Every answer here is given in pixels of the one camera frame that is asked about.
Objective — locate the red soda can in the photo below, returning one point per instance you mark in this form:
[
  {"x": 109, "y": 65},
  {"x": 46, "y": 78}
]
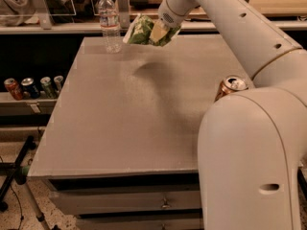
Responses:
[{"x": 14, "y": 88}]

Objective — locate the orange soda can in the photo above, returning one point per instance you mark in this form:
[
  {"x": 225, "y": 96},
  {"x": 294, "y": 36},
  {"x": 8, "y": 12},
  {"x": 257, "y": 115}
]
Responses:
[{"x": 231, "y": 84}]

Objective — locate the left metal bracket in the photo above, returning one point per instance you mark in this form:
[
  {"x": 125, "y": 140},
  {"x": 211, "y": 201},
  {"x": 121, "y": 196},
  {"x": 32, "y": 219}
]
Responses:
[{"x": 43, "y": 14}]

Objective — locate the silver soda can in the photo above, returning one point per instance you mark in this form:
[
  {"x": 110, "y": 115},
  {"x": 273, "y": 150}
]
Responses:
[{"x": 58, "y": 80}]

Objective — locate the middle metal bracket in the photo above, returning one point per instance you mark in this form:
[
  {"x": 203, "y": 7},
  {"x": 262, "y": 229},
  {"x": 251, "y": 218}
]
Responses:
[{"x": 124, "y": 13}]

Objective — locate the clear plastic water bottle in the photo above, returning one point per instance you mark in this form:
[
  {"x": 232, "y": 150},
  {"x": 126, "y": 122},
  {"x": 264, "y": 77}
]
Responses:
[{"x": 110, "y": 26}]

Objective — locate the green soda can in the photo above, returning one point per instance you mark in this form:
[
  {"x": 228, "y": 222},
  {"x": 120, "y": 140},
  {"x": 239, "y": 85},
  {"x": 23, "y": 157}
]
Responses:
[{"x": 48, "y": 88}]

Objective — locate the drawer with handle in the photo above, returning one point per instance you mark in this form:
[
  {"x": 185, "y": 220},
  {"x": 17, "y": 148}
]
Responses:
[
  {"x": 97, "y": 203},
  {"x": 189, "y": 221}
]

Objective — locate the grey drawer cabinet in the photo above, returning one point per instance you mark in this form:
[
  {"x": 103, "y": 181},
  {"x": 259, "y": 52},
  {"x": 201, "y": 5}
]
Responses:
[{"x": 129, "y": 122}]

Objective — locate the dark blue soda can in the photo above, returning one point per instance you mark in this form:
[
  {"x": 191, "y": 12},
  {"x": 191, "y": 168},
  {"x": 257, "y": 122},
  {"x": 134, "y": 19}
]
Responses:
[{"x": 30, "y": 87}]

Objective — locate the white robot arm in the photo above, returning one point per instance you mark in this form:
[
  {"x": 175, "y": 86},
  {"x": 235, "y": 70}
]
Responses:
[{"x": 250, "y": 142}]

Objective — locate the grey shelf rail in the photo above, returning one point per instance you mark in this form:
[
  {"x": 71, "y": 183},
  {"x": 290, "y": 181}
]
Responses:
[{"x": 10, "y": 107}]

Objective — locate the black stand with cable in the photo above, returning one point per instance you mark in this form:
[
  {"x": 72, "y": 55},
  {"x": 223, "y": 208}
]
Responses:
[{"x": 14, "y": 171}]

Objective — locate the green jalapeno chip bag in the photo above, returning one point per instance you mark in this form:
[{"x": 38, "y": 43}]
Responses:
[{"x": 140, "y": 30}]

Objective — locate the upper drawer with handle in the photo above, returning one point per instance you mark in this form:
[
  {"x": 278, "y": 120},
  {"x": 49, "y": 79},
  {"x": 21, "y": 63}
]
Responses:
[{"x": 97, "y": 203}]

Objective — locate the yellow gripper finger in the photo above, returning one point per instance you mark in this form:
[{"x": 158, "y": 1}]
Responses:
[{"x": 159, "y": 32}]

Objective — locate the grey cloth bundle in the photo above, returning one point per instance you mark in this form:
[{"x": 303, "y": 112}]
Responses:
[{"x": 17, "y": 12}]

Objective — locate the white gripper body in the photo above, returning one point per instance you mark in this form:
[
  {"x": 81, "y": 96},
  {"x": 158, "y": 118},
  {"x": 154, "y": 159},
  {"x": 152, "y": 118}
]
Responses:
[{"x": 167, "y": 15}]

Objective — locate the lower drawer with handle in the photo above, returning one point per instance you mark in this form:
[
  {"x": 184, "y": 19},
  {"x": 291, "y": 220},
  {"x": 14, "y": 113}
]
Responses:
[{"x": 189, "y": 221}]

